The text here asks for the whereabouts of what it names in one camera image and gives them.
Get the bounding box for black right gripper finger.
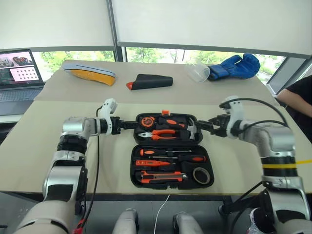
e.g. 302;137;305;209
196;125;214;134
196;119;214;128

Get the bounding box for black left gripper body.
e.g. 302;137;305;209
111;116;126;136

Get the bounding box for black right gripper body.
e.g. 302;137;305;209
208;114;231;137

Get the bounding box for black orange screwdriver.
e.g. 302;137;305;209
139;149;192;157
148;154;207;163

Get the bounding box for roll of dark tape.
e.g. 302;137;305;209
193;167;211;184

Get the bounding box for black orange utility knife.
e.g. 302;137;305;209
140;170;188;184

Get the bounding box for black tool case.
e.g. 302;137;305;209
130;110;215;191

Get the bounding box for orange black tape measure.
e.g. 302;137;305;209
141;117;157;128

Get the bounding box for black pouch with red tip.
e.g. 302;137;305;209
126;74;174;92

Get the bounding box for clear plastic cup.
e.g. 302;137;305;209
185;60;211;84

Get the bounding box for yellow grey shoe insole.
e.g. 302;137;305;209
63;63;117;87

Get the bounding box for blue boxing glove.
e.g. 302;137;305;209
207;53;261;81

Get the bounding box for person in black shirt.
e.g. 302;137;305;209
276;75;312;143

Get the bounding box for grey rounded robot leg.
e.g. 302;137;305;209
111;209;140;234
172;212;204;234

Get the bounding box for dark window pillar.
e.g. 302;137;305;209
105;0;129;63

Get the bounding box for white roller blind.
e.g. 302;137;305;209
0;0;116;50
110;0;312;59

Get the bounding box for white patterned sneaker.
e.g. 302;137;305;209
248;207;269;234

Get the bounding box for open laptop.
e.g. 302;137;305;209
0;48;46;116

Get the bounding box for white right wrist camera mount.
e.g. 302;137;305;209
222;95;245;140

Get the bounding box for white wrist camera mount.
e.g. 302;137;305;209
98;97;118;136
222;95;245;140

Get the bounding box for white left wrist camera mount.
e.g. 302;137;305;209
98;97;118;136

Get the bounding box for orange handled pliers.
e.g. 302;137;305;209
137;129;177;141

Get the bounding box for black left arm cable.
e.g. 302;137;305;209
81;106;102;221

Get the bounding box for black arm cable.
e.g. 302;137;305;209
81;106;102;221
218;97;290;128

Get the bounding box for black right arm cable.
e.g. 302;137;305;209
218;97;290;128

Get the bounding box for black table leg frame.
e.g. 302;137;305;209
217;194;265;215

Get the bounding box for grey angled window frame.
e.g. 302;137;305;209
265;57;308;95

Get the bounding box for white cable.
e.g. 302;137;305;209
154;194;172;234

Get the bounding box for red cable connector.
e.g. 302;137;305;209
74;218;86;234

